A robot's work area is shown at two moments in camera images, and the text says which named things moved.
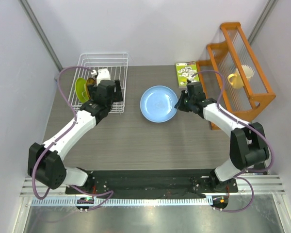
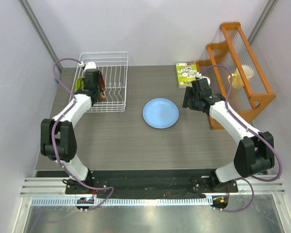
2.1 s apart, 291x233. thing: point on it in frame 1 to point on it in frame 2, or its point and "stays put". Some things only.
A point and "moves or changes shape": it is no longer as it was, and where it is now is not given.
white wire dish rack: (89, 64) stays put
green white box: (185, 71) stays put
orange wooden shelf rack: (233, 75) stays put
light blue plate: (157, 103) moves or changes shape
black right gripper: (180, 106) to (187, 102)
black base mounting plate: (153, 184) stays put
